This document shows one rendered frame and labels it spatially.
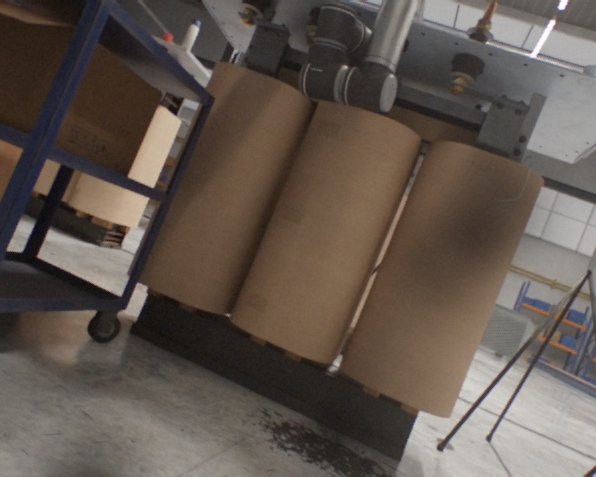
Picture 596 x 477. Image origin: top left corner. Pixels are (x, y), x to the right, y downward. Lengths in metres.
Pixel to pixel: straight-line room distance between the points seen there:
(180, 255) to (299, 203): 0.47
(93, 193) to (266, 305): 2.49
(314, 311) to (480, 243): 0.59
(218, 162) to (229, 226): 0.24
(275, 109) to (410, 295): 0.82
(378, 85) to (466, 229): 0.58
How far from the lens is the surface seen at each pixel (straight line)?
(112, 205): 4.08
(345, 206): 1.78
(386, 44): 1.55
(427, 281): 1.75
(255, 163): 1.89
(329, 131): 1.85
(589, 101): 2.00
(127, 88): 1.59
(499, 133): 1.89
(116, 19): 1.42
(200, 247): 1.89
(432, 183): 1.81
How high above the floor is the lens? 0.53
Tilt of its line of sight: 2 degrees up
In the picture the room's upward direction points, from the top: 22 degrees clockwise
